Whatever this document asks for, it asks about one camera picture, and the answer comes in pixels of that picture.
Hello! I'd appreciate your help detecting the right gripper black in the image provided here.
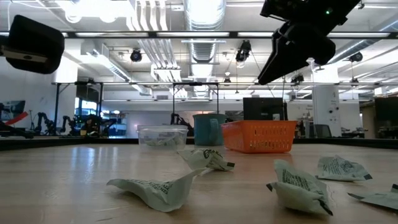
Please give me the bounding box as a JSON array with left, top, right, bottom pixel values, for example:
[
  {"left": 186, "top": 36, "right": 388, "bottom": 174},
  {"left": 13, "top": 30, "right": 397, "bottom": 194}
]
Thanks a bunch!
[{"left": 257, "top": 0, "right": 361, "bottom": 86}]

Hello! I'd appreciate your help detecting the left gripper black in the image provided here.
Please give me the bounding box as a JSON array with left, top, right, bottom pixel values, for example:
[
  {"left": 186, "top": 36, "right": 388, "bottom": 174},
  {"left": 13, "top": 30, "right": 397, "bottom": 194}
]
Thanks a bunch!
[{"left": 0, "top": 14, "right": 65, "bottom": 75}]

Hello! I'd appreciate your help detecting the black monitor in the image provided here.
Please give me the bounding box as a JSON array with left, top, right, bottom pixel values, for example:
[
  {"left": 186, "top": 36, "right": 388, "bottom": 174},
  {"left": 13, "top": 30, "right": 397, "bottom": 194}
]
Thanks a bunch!
[{"left": 243, "top": 97, "right": 289, "bottom": 121}]

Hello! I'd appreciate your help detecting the white pillar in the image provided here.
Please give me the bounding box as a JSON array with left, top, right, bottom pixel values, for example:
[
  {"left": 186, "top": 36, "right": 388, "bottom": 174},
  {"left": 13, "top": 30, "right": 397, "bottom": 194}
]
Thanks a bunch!
[{"left": 312, "top": 67, "right": 342, "bottom": 138}]

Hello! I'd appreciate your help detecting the grey office chair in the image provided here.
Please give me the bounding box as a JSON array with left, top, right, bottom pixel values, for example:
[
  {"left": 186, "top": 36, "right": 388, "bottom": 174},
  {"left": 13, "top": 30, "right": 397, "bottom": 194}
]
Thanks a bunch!
[{"left": 313, "top": 124, "right": 333, "bottom": 138}]

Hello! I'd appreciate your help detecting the orange plastic basket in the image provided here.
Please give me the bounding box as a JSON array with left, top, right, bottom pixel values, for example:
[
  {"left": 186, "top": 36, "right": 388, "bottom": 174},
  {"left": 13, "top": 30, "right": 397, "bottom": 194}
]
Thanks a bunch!
[{"left": 221, "top": 120, "right": 298, "bottom": 154}]

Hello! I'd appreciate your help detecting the teal mug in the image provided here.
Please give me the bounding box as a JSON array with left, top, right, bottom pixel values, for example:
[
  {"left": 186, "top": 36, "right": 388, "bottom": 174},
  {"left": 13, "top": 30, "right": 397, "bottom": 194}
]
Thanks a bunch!
[{"left": 192, "top": 113, "right": 228, "bottom": 146}]

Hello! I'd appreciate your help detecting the dark monitor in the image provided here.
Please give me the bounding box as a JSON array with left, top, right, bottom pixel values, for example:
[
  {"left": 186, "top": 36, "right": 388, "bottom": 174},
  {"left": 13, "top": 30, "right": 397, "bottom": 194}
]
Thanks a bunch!
[{"left": 374, "top": 96, "right": 398, "bottom": 125}]

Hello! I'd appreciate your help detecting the black overhead light bar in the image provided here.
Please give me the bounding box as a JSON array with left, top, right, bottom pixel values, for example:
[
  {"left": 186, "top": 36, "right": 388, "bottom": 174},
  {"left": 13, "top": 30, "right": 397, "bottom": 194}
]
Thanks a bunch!
[{"left": 0, "top": 30, "right": 398, "bottom": 40}]

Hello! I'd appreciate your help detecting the clear plastic container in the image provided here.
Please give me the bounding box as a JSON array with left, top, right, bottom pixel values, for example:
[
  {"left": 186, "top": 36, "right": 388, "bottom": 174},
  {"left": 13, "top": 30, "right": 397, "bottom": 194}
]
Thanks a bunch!
[{"left": 136, "top": 124, "right": 189, "bottom": 153}]

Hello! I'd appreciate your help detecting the black ceiling camera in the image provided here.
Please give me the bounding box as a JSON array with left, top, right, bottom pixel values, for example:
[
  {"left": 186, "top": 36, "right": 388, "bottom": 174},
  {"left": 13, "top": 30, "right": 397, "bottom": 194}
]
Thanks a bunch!
[
  {"left": 290, "top": 73, "right": 305, "bottom": 85},
  {"left": 129, "top": 49, "right": 143, "bottom": 63},
  {"left": 348, "top": 51, "right": 364, "bottom": 63},
  {"left": 235, "top": 39, "right": 252, "bottom": 63}
]

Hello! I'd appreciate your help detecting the thin hanging cable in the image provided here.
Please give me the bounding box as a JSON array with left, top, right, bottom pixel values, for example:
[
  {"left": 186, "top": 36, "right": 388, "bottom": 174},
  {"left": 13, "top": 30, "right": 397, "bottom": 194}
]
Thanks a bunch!
[{"left": 282, "top": 74, "right": 286, "bottom": 121}]

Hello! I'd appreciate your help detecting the black station frame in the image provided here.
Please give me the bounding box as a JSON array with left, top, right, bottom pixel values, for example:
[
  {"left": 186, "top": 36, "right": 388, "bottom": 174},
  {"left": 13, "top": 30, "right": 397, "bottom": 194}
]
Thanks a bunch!
[
  {"left": 172, "top": 82, "right": 220, "bottom": 125},
  {"left": 51, "top": 81, "right": 104, "bottom": 138}
]

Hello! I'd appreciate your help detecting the dark wall screen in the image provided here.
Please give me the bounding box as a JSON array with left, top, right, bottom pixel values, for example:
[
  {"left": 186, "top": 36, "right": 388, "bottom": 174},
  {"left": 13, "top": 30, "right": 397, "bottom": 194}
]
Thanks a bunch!
[{"left": 0, "top": 100, "right": 26, "bottom": 121}]

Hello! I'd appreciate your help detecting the white rectangular air duct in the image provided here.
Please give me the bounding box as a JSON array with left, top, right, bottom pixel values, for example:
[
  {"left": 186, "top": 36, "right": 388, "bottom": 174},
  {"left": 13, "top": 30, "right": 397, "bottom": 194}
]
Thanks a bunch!
[{"left": 79, "top": 43, "right": 153, "bottom": 96}]

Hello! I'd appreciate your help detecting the round silver ventilation duct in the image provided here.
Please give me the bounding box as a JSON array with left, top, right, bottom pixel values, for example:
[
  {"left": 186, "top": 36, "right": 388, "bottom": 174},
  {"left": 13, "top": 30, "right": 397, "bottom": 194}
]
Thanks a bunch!
[{"left": 183, "top": 0, "right": 227, "bottom": 63}]

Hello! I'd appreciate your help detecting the black aluminium table frame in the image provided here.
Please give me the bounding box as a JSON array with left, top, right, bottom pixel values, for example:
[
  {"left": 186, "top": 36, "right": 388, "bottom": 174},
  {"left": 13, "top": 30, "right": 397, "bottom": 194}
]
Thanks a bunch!
[{"left": 0, "top": 136, "right": 398, "bottom": 152}]

